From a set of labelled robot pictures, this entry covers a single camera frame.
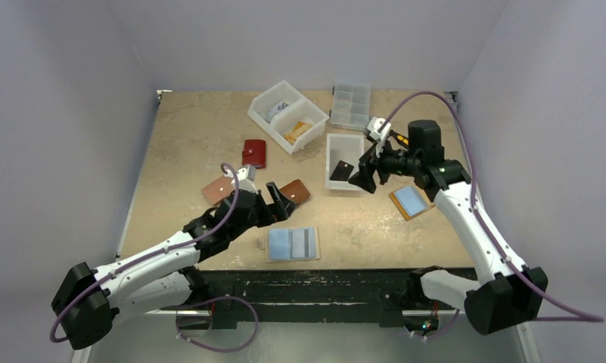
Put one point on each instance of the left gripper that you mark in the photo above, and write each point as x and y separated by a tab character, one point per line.
269	214

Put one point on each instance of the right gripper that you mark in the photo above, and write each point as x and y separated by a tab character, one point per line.
376	164

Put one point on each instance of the black credit card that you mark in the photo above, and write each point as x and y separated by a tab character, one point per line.
342	172

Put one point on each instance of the tan card holder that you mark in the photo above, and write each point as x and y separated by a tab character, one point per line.
410	202

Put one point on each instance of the silver credit card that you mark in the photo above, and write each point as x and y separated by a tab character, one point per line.
275	110

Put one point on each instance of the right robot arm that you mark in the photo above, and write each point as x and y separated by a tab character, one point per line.
506	291

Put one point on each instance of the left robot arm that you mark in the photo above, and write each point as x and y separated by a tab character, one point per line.
90	301

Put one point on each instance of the brown card holder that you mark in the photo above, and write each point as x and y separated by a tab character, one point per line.
296	191

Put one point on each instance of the red card holder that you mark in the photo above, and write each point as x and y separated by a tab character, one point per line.
254	153

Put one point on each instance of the pink card holder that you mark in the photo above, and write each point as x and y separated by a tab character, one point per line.
218	190

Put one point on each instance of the white small bin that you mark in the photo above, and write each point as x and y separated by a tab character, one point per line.
346	148

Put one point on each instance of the yellow black screwdriver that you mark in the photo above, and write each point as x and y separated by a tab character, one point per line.
401	140

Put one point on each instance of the clear compartment organizer box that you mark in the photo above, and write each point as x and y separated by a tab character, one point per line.
350	106

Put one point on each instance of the yellow item in bin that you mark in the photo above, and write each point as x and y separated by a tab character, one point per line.
300	129

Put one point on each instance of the white divided bin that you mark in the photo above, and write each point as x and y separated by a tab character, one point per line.
301	109

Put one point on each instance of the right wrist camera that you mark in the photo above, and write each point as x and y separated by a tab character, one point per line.
377	131

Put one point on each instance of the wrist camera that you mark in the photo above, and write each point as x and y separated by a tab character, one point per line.
244	179
377	131

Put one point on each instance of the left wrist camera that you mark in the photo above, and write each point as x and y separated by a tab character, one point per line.
244	179

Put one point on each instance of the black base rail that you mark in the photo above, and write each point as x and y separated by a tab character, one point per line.
388	297

